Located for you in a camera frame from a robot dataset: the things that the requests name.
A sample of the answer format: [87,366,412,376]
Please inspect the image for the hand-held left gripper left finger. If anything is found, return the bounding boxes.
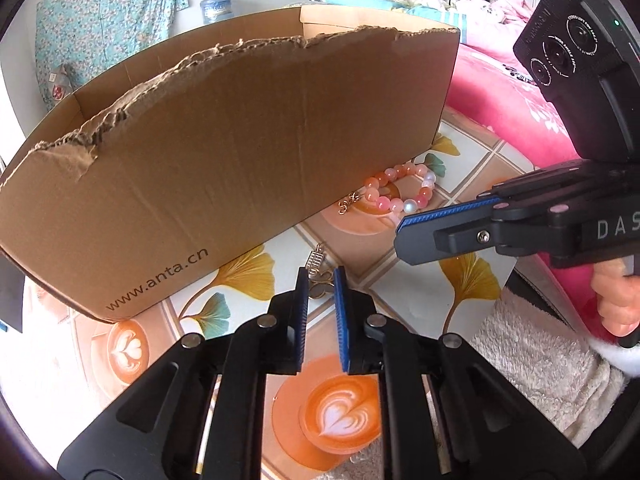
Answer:
[57,266,308,480]

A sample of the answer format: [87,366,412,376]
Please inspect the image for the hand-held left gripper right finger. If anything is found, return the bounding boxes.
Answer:
[334,266,587,480]

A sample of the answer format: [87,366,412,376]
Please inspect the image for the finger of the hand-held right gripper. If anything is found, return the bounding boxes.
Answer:
[394,197,576,267]
[477,160,601,211]

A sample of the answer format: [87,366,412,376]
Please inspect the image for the large gold butterfly charm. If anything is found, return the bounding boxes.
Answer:
[309,271,335,300]

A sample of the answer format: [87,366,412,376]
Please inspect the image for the pink bead bracelet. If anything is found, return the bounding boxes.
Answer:
[357,161,438,215]

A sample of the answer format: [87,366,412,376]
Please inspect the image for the gold chain charm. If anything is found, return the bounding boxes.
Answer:
[337,190,366,214]

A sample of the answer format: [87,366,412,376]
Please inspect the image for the brown cardboard box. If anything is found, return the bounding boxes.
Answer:
[0,4,461,325]

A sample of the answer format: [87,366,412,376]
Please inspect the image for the person's right hand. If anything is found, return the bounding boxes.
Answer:
[590,260,640,338]

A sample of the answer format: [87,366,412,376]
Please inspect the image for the orange tile pattern tablecloth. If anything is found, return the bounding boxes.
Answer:
[15,120,533,473]

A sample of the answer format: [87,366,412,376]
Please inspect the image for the pink floral blanket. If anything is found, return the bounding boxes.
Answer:
[442,0,640,291]

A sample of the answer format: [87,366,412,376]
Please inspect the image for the red patterned hanging scroll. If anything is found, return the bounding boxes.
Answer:
[42,62,76,111]

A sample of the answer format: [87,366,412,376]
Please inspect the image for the teal floral wall cloth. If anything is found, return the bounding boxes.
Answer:
[35,0,191,106]

